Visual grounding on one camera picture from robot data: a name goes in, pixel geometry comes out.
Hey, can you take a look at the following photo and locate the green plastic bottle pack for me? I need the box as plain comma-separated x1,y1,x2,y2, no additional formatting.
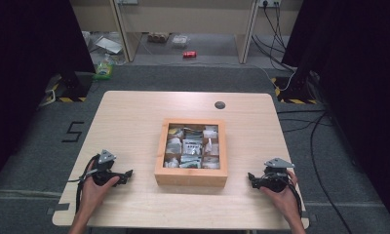
93,54,115,81

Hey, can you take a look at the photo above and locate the person's right hand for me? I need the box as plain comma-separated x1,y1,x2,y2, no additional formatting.
259,169,302,218

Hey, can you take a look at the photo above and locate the long black floor cable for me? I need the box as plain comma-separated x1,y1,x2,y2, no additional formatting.
309,110,354,234

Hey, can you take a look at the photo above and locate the wooden box with glass lid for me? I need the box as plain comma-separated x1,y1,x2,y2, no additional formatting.
153,117,229,188

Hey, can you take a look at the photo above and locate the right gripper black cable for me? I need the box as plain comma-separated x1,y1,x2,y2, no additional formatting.
286,180,304,219

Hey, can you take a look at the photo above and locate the person's left hand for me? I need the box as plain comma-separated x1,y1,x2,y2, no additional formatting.
77,160,121,215

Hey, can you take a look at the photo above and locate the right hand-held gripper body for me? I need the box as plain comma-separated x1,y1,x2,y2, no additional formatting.
256,157,296,194

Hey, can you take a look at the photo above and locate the clear plastic container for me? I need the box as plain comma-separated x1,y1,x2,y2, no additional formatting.
171,34,191,50

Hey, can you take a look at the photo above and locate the brown cardboard egg tray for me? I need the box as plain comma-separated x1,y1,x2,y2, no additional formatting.
146,31,170,44

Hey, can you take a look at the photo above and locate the black curtain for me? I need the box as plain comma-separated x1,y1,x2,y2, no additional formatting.
0,0,97,189
281,0,390,225

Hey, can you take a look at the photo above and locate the white wall power socket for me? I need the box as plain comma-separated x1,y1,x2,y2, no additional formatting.
257,0,282,9

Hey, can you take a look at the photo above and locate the white floor cable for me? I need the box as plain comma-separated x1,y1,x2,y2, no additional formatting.
248,62,297,93

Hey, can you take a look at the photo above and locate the black stand with striped base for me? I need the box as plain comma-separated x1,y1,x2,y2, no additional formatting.
45,61,94,103
270,66,320,105

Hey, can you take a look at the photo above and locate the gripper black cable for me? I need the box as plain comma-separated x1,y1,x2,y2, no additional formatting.
67,154,101,215
286,180,304,219

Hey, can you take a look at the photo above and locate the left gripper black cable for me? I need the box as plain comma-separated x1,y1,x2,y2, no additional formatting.
67,154,101,215

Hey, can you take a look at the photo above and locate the group of packets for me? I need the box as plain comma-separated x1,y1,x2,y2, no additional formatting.
163,124,220,170

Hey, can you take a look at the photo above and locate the bundle of black socket cables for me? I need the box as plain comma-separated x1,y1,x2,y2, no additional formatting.
251,2,296,73

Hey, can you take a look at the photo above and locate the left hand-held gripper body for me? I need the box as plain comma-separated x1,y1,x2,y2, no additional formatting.
85,149,123,188

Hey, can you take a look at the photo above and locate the grey floor tape marker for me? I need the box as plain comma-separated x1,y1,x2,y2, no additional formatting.
301,213,318,224

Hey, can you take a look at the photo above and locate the grey flat sheet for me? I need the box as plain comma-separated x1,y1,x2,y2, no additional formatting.
95,35,124,56

